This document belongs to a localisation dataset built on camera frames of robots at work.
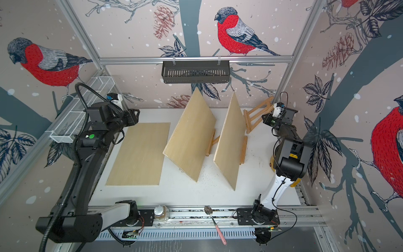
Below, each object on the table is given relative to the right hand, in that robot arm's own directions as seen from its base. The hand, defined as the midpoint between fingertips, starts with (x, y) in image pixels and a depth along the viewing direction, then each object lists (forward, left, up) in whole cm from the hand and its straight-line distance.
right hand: (264, 114), depth 97 cm
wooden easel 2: (-16, +33, -9) cm, 38 cm away
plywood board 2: (-29, +45, +6) cm, 54 cm away
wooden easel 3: (-20, +13, -11) cm, 26 cm away
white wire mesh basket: (-29, +99, +17) cm, 105 cm away
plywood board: (-26, +78, -15) cm, 83 cm away
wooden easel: (+3, +8, -9) cm, 13 cm away
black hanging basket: (+25, +45, +14) cm, 53 cm away
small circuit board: (-63, +70, -16) cm, 96 cm away
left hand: (-19, +68, +22) cm, 74 cm away
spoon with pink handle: (-52, +34, -16) cm, 64 cm away
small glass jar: (-56, +55, -4) cm, 79 cm away
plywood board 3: (-34, +25, +6) cm, 43 cm away
